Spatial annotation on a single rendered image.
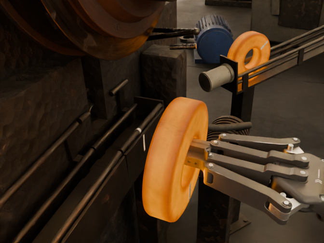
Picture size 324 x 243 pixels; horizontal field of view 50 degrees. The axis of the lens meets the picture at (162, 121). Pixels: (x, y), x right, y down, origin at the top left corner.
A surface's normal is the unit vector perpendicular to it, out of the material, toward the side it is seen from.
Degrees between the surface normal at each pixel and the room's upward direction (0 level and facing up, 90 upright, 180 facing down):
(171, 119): 20
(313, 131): 0
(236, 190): 89
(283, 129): 0
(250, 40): 90
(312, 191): 3
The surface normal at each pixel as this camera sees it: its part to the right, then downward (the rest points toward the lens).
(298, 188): 0.02, -0.84
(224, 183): -0.59, 0.43
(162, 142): -0.23, -0.33
